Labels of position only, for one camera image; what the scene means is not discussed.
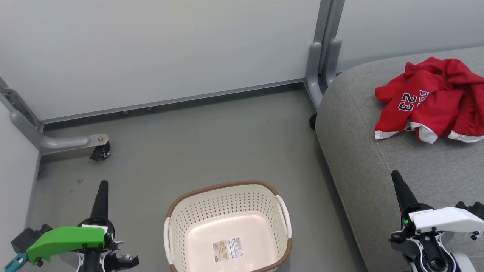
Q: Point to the cream perforated laundry basket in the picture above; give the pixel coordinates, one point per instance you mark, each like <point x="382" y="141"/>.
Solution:
<point x="227" y="211"/>

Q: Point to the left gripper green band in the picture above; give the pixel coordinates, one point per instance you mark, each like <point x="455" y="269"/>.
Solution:
<point x="64" y="240"/>

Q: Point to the grey metal diagonal frame bar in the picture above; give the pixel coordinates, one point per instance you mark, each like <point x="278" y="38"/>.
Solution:
<point x="17" y="102"/>

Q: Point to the grey metal partition post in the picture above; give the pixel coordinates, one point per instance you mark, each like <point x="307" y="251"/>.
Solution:
<point x="321" y="49"/>

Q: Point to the black caster wheel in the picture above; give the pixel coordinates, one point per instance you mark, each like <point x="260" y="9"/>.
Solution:
<point x="312" y="121"/>
<point x="101" y="152"/>

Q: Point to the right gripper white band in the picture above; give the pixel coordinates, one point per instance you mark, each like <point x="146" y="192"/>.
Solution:
<point x="442" y="221"/>

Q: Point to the plain red garment white trim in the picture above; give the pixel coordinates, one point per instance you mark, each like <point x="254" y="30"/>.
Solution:
<point x="469" y="109"/>

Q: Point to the grey fabric sofa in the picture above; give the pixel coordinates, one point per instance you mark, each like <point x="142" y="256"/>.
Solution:
<point x="363" y="170"/>

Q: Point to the grey metal partition foot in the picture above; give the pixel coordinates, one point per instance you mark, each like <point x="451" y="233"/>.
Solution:
<point x="64" y="142"/>

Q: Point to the paper product label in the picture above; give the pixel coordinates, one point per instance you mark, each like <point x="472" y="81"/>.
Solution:
<point x="228" y="249"/>

